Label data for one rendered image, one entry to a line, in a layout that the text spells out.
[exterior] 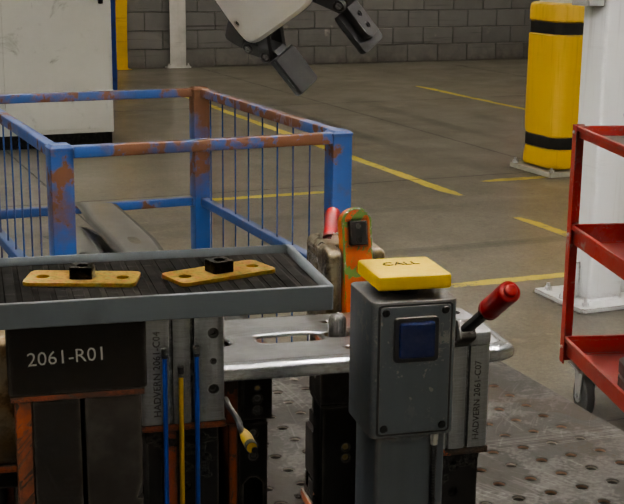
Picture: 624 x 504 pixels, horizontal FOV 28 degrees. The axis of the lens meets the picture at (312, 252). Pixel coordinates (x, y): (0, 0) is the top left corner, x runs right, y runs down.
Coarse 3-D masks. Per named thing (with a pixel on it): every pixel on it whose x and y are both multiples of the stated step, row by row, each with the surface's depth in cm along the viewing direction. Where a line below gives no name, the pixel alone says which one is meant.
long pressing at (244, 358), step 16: (224, 320) 141; (240, 320) 141; (256, 320) 141; (272, 320) 141; (288, 320) 141; (304, 320) 141; (320, 320) 141; (224, 336) 135; (240, 336) 135; (256, 336) 135; (272, 336) 136; (320, 336) 136; (496, 336) 137; (224, 352) 129; (240, 352) 129; (256, 352) 129; (272, 352) 129; (288, 352) 130; (304, 352) 130; (320, 352) 130; (336, 352) 130; (496, 352) 131; (512, 352) 133; (224, 368) 124; (240, 368) 124; (256, 368) 125; (272, 368) 125; (288, 368) 125; (304, 368) 126; (320, 368) 126; (336, 368) 127
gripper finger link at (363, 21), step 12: (348, 0) 105; (348, 12) 106; (360, 12) 107; (348, 24) 106; (360, 24) 106; (372, 24) 107; (348, 36) 106; (360, 36) 107; (372, 36) 108; (360, 48) 106
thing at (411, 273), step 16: (368, 272) 99; (384, 272) 98; (400, 272) 98; (416, 272) 98; (432, 272) 98; (448, 272) 98; (384, 288) 97; (400, 288) 97; (416, 288) 97; (432, 288) 98
